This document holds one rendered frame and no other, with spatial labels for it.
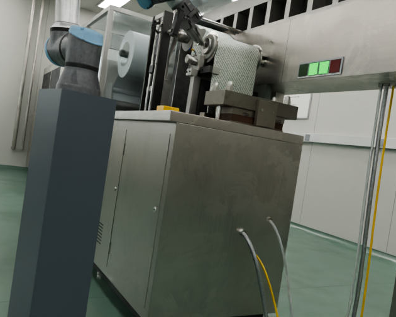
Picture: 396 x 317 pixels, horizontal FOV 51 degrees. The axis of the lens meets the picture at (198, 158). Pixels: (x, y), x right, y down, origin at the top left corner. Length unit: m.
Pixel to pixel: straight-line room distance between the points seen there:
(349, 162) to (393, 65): 3.16
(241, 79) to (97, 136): 0.83
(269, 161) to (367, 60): 0.54
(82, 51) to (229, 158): 0.68
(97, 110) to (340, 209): 3.67
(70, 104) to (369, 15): 1.14
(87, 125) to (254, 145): 0.69
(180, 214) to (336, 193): 3.37
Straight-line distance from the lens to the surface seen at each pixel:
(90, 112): 1.43
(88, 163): 1.44
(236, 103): 1.74
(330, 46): 1.85
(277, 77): 2.06
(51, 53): 1.64
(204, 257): 1.69
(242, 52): 2.02
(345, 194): 4.72
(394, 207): 4.37
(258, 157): 1.74
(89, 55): 1.49
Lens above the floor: 0.78
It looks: 1 degrees down
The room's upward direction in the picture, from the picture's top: 9 degrees clockwise
